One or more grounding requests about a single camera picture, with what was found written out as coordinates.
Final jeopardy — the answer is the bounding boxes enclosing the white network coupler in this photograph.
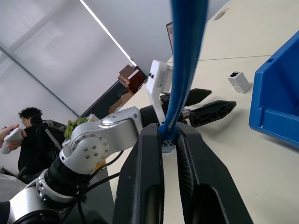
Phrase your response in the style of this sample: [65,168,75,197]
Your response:
[228,70,252,94]

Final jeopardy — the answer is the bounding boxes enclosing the green banana bunch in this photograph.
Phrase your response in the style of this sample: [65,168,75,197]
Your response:
[63,116,88,140]

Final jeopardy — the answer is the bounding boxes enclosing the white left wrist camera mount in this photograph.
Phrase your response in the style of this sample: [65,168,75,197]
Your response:
[145,60,174,125]

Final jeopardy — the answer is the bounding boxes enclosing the seated person in black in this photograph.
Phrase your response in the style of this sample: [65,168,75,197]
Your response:
[18,106,67,183]

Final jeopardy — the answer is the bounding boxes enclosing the blue plastic bin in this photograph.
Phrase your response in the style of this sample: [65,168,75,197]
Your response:
[248,29,299,149]

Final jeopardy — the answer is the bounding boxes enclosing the blue network cable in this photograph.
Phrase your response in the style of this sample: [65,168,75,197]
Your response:
[158,0,209,155]

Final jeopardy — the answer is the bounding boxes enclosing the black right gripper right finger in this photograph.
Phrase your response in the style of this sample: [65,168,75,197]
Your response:
[176,122,254,224]

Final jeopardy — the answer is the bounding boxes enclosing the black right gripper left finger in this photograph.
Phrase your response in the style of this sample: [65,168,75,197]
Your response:
[113,123,165,224]

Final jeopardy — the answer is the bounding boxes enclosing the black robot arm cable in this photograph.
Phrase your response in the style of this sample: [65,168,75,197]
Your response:
[59,149,126,224]

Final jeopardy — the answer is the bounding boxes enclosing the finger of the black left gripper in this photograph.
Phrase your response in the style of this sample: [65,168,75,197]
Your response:
[186,88,213,107]
[188,100,237,128]

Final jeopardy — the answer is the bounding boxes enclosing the dark monitor screen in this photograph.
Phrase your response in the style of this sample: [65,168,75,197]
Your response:
[165,21,175,56]

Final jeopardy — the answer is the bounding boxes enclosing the brown cardboard box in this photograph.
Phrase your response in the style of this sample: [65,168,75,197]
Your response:
[108,92,132,113]

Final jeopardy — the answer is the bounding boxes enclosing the red and brown boxes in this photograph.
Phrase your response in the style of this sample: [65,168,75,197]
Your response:
[117,64,145,94]

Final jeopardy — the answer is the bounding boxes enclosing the bystander bare hand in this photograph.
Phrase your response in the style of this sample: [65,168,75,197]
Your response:
[0,124,28,151]

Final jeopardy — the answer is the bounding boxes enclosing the white handheld controller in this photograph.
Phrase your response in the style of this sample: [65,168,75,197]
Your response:
[1,127,24,155]

